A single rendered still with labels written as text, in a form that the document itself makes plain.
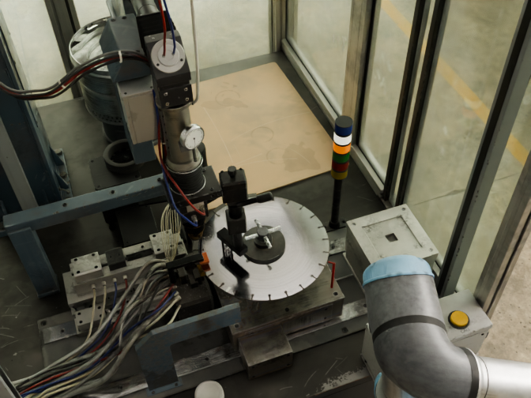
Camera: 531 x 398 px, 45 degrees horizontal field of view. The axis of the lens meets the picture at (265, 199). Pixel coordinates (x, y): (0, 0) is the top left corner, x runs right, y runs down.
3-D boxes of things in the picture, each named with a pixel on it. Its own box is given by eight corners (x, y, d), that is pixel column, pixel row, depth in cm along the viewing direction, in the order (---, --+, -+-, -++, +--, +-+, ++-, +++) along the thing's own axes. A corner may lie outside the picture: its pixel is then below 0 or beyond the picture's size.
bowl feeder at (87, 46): (171, 92, 236) (156, 4, 209) (194, 147, 216) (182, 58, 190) (86, 112, 229) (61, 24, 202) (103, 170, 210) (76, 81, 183)
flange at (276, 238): (267, 220, 168) (266, 214, 166) (294, 247, 162) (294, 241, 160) (232, 242, 164) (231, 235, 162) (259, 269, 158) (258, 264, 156)
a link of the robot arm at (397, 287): (383, 456, 138) (370, 327, 98) (373, 390, 148) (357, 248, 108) (440, 451, 137) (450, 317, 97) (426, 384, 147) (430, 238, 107)
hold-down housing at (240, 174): (247, 219, 153) (243, 158, 138) (250, 235, 150) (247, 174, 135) (223, 223, 152) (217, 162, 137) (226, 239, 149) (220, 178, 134)
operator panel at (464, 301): (456, 320, 171) (468, 288, 159) (479, 355, 164) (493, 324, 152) (359, 354, 165) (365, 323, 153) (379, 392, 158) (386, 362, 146)
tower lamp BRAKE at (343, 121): (347, 122, 166) (348, 114, 164) (355, 133, 163) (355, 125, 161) (331, 126, 165) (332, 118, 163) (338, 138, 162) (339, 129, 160)
